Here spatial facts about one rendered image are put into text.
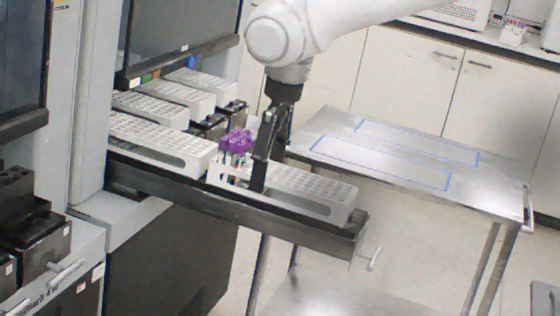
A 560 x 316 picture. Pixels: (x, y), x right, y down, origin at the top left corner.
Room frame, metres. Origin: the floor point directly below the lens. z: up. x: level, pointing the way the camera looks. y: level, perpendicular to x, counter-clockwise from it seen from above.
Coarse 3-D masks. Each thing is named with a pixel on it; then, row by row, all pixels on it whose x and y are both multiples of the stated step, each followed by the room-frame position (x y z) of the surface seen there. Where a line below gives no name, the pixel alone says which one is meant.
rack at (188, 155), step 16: (112, 112) 1.44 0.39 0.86; (112, 128) 1.34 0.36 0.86; (128, 128) 1.37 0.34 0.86; (144, 128) 1.38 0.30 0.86; (160, 128) 1.40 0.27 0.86; (112, 144) 1.35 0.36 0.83; (128, 144) 1.37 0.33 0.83; (144, 144) 1.31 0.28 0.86; (160, 144) 1.31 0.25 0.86; (176, 144) 1.34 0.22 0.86; (192, 144) 1.35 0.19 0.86; (208, 144) 1.37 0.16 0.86; (144, 160) 1.31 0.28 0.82; (160, 160) 1.36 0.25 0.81; (176, 160) 1.37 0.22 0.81; (192, 160) 1.28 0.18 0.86; (208, 160) 1.33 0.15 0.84; (192, 176) 1.28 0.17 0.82
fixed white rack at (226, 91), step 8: (176, 72) 1.84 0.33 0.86; (184, 72) 1.85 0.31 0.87; (192, 72) 1.87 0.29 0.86; (168, 80) 1.89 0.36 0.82; (176, 80) 1.80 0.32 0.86; (184, 80) 1.79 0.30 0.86; (192, 80) 1.80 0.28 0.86; (200, 80) 1.82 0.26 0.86; (208, 80) 1.83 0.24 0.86; (216, 80) 1.85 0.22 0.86; (224, 80) 1.86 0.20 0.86; (192, 88) 1.89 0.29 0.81; (200, 88) 1.88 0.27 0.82; (208, 88) 1.77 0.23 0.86; (216, 88) 1.77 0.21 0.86; (224, 88) 1.78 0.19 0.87; (232, 88) 1.81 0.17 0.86; (224, 96) 1.76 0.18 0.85; (232, 96) 1.82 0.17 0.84; (216, 104) 1.76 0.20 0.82; (224, 104) 1.77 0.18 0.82
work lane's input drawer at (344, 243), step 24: (120, 168) 1.31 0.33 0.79; (144, 168) 1.30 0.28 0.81; (168, 192) 1.28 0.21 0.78; (192, 192) 1.26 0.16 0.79; (216, 192) 1.26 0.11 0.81; (216, 216) 1.25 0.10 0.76; (240, 216) 1.23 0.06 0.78; (264, 216) 1.22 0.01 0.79; (288, 216) 1.22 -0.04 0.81; (360, 216) 1.26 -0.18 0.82; (288, 240) 1.21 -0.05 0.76; (312, 240) 1.20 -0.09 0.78; (336, 240) 1.18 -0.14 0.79; (360, 240) 1.24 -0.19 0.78
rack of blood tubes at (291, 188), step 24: (216, 168) 1.27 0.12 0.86; (240, 168) 1.27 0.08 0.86; (288, 168) 1.33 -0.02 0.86; (240, 192) 1.25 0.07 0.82; (264, 192) 1.27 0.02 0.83; (288, 192) 1.23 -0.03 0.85; (312, 192) 1.24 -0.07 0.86; (336, 192) 1.26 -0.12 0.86; (312, 216) 1.22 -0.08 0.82; (336, 216) 1.20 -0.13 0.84
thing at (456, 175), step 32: (320, 128) 1.75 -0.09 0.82; (352, 128) 1.80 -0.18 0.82; (384, 128) 1.86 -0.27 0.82; (320, 160) 1.52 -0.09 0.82; (352, 160) 1.56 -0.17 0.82; (384, 160) 1.60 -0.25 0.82; (416, 160) 1.65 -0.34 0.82; (448, 160) 1.70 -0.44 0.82; (480, 160) 1.76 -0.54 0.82; (512, 160) 1.81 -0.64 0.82; (416, 192) 1.46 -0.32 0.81; (448, 192) 1.48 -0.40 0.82; (480, 192) 1.52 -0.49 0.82; (512, 192) 1.57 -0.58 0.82; (512, 224) 1.40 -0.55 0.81; (256, 288) 1.54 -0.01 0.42; (288, 288) 1.79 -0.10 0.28; (320, 288) 1.83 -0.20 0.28; (352, 288) 1.86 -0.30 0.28
